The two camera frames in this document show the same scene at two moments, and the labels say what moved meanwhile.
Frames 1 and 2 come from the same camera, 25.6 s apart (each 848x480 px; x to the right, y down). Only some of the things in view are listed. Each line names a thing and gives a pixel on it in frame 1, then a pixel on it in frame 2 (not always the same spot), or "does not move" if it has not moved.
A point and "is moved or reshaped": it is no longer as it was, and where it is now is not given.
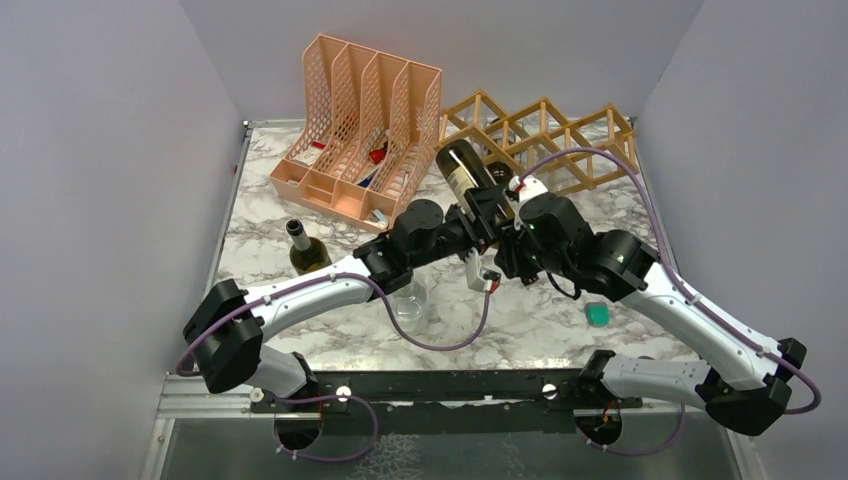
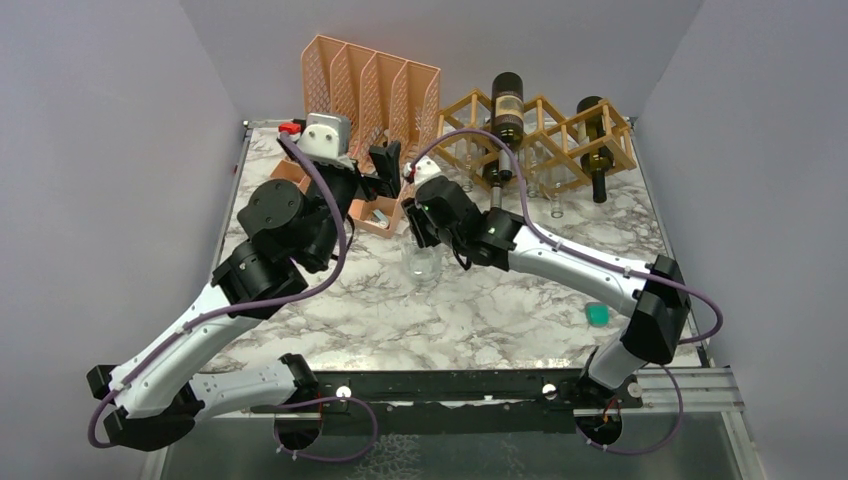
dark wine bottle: (307, 253) is moved or reshaped
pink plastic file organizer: (370, 124) does not move
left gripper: (480, 224) → (386, 164)
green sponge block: (598, 314) does not move
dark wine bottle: (464, 173) → (595, 133)
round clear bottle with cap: (412, 308) is moved or reshaped
